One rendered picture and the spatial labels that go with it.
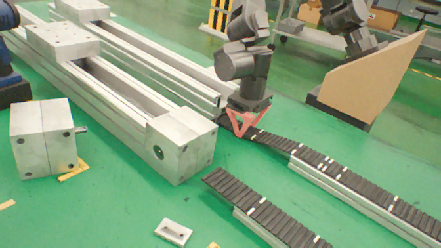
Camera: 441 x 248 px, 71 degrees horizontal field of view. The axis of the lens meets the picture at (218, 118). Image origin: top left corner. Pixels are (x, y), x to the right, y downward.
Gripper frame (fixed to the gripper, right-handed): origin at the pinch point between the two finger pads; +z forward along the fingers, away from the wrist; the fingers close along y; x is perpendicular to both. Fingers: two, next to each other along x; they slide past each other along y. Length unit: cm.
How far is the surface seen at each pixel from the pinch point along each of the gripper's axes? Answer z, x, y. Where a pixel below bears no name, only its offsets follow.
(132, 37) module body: -10.3, -45.9, -4.8
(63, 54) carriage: -11.5, -39.3, 20.8
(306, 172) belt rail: 1.1, 17.3, 3.0
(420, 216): 0.2, 38.0, 1.2
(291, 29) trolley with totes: 34, -107, -275
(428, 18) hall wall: 45, -7, -749
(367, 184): -0.7, 28.3, 0.4
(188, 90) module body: -5.9, -15.0, 3.9
